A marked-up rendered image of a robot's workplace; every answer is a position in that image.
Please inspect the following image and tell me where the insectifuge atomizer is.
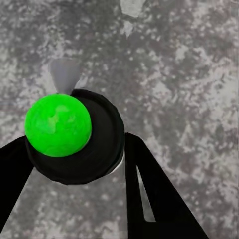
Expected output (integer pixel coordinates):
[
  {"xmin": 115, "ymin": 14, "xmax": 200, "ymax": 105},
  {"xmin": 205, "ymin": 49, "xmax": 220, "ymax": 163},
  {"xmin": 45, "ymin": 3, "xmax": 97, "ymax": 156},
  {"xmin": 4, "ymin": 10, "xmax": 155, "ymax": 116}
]
[{"xmin": 25, "ymin": 58, "xmax": 125, "ymax": 185}]

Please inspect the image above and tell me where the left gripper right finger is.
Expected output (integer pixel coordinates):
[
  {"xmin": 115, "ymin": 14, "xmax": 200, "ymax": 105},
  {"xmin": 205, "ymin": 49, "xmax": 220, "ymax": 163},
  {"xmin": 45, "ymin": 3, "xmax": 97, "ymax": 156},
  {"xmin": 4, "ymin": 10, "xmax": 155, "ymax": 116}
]
[{"xmin": 124, "ymin": 133, "xmax": 209, "ymax": 239}]

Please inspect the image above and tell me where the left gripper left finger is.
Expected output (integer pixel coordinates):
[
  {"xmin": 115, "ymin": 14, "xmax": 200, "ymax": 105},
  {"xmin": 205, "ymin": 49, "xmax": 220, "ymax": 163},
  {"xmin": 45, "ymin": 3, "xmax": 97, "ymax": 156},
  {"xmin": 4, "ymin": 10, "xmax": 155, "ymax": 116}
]
[{"xmin": 0, "ymin": 136, "xmax": 34, "ymax": 234}]

